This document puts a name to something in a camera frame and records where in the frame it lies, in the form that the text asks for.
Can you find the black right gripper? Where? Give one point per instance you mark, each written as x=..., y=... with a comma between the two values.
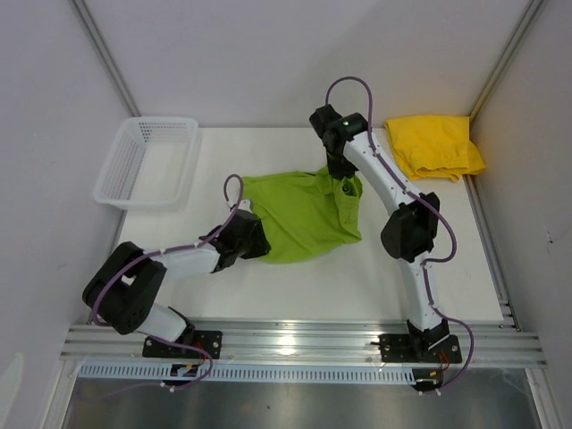
x=340, y=172

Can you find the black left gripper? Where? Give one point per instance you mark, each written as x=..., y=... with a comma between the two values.
x=262, y=246

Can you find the green shorts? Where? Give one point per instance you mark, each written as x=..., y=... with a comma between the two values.
x=305, y=214

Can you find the yellow shorts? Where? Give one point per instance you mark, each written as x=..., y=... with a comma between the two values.
x=434, y=147

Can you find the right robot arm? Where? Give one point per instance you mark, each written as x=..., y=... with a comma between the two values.
x=408, y=235

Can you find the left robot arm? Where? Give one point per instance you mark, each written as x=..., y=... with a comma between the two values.
x=123, y=291

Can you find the white plastic basket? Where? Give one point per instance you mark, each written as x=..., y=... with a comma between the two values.
x=150, y=165

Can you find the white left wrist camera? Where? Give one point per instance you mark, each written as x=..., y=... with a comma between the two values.
x=244, y=205

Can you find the aluminium mounting rail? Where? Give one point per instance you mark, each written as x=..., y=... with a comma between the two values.
x=306, y=343

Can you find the slotted cable duct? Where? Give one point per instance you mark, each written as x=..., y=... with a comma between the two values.
x=248, y=373

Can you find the right frame post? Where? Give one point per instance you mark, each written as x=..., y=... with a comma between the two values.
x=515, y=42

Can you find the frame post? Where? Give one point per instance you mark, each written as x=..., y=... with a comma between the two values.
x=104, y=55
x=515, y=42

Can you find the left frame post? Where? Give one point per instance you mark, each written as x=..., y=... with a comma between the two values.
x=104, y=55

